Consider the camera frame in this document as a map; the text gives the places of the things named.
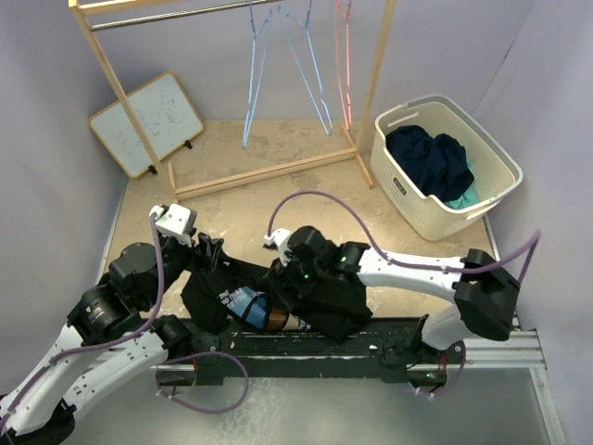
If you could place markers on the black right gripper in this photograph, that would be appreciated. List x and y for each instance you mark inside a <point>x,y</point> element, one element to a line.
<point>285,275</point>

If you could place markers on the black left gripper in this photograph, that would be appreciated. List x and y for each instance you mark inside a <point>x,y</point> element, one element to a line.
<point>208,251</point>

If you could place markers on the black garment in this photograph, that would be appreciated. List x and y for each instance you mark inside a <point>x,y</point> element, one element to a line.
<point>240,289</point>

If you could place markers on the pink wire hanger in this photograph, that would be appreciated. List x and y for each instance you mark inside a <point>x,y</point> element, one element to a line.
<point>342,54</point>

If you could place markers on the navy blue t shirt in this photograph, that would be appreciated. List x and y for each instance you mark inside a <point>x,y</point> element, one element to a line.
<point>424,158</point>

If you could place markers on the teal t shirt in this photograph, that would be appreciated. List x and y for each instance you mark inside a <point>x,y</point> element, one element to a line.
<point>458,189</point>

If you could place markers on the light blue hanger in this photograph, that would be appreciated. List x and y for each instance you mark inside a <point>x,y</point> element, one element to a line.
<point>297,31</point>
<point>261,36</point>

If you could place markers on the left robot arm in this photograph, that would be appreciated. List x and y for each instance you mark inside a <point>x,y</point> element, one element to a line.
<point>112,335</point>

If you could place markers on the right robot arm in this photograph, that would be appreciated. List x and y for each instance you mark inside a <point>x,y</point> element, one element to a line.
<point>481,294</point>

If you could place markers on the cream perforated laundry basket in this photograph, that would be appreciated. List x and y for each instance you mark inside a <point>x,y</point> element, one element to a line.
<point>496,173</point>

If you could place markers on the wooden clothes rack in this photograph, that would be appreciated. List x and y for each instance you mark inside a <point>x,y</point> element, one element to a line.
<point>126,74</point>

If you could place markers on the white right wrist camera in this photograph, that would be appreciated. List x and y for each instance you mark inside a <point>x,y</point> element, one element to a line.
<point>278,241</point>

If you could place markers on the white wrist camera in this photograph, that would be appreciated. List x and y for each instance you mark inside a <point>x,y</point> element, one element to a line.
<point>175,221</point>
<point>278,241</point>

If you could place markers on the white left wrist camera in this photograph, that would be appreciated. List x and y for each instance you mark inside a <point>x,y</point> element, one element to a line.
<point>175,221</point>

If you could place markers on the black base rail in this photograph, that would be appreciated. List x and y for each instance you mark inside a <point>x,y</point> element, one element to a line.
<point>388,350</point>

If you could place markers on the small whiteboard yellow frame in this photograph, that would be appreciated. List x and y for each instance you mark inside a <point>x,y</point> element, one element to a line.
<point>168,118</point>

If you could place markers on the aluminium frame rail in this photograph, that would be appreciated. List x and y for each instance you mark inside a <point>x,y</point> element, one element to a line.
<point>299,388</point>

